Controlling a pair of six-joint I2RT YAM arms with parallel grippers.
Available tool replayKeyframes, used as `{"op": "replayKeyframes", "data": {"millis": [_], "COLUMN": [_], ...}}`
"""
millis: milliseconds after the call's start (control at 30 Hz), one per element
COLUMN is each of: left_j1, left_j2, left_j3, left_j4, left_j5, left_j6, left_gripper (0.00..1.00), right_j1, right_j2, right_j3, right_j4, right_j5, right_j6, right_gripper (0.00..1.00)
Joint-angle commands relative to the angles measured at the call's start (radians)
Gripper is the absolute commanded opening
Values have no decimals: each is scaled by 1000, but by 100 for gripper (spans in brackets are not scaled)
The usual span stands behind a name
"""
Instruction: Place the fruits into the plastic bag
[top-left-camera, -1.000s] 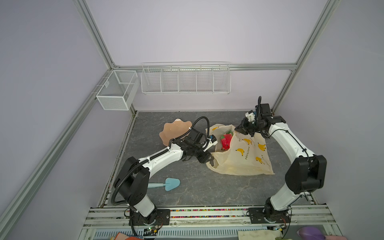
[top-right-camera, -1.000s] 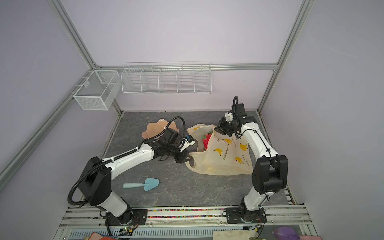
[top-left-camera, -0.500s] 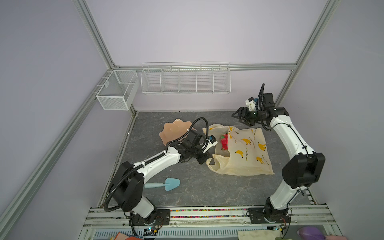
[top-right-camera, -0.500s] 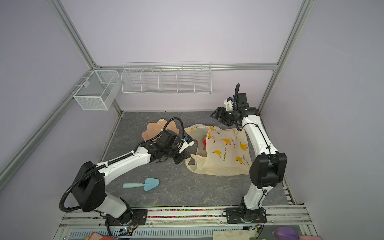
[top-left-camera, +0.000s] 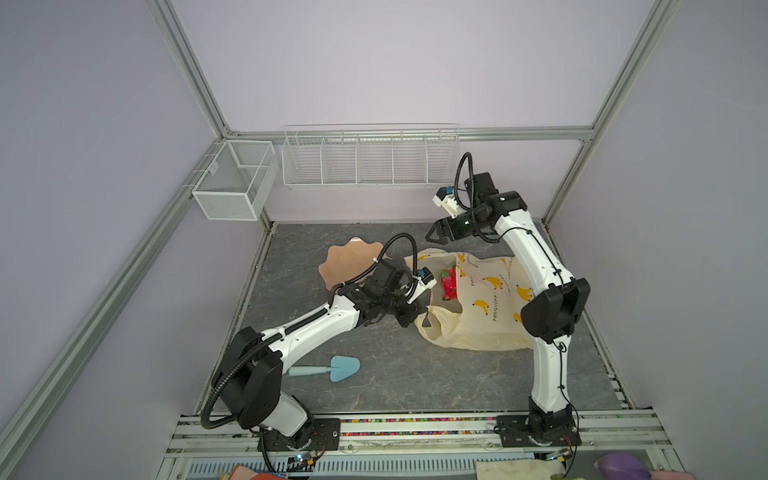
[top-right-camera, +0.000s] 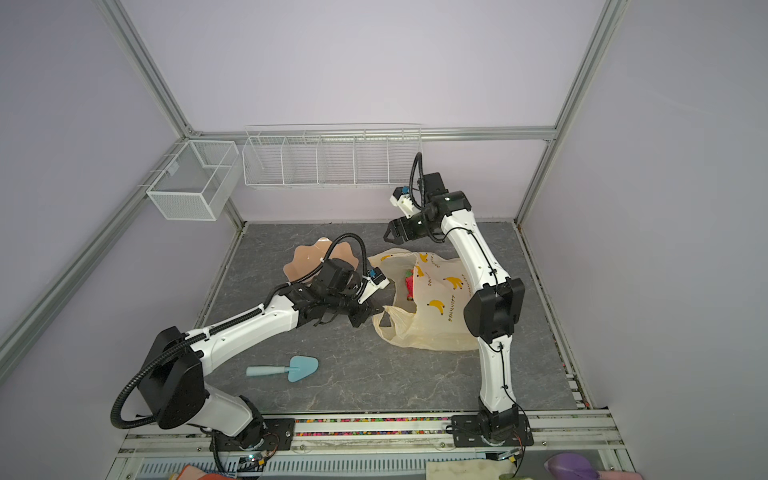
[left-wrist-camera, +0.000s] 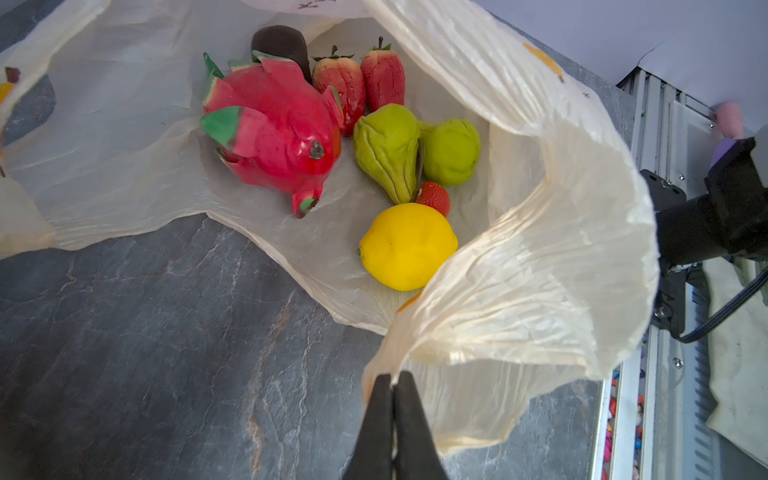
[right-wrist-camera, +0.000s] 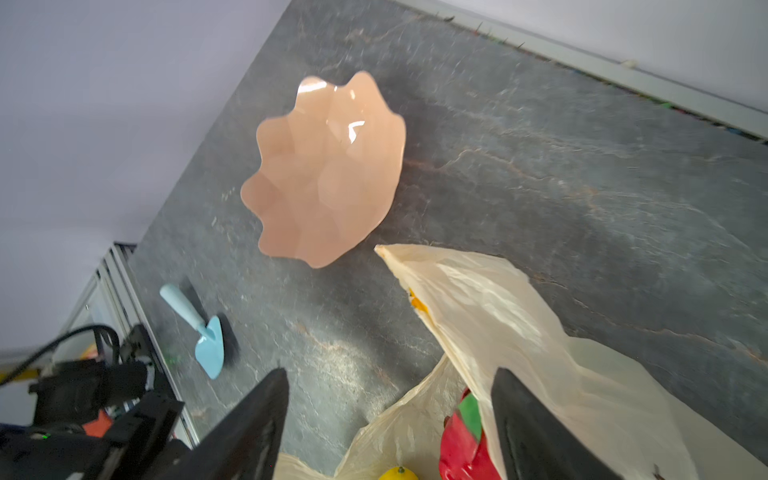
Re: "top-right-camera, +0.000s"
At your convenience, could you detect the pink wavy fruit plate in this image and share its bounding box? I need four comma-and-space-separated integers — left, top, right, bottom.
283, 237, 360, 281

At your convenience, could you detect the banana print plastic bag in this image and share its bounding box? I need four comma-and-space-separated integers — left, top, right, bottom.
369, 248, 478, 352

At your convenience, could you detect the pink dragon fruit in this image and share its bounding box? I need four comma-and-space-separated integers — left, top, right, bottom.
404, 270, 416, 301

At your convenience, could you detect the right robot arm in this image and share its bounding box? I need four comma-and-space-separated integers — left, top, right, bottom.
384, 152, 533, 450

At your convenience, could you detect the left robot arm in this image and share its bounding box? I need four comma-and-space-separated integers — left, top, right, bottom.
110, 232, 387, 449

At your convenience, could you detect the light blue plastic spatula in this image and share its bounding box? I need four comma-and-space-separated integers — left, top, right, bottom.
245, 355, 319, 383

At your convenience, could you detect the beige cloth at edge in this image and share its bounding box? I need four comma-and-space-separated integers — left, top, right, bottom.
426, 460, 516, 480

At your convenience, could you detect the purple object at edge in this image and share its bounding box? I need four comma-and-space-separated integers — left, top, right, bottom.
544, 452, 600, 480

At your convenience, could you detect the white wire shelf long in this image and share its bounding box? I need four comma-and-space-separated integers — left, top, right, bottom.
241, 123, 422, 187

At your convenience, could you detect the white wire basket small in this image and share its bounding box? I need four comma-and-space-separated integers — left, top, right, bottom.
147, 140, 243, 221

